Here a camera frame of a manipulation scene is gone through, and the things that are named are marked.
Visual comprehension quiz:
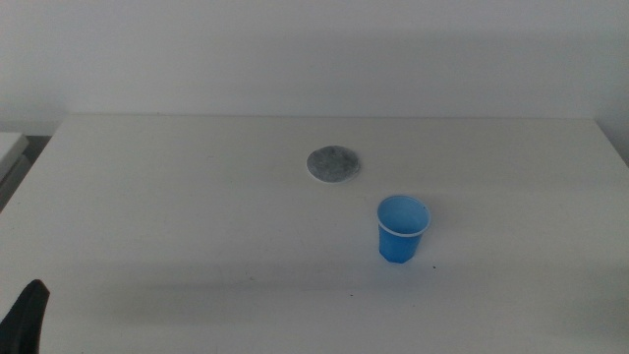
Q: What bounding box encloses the blue plastic cup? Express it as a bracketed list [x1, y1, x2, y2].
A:
[375, 194, 432, 265]

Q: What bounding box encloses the round grey cup mat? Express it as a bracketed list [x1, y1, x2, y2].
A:
[306, 145, 362, 185]

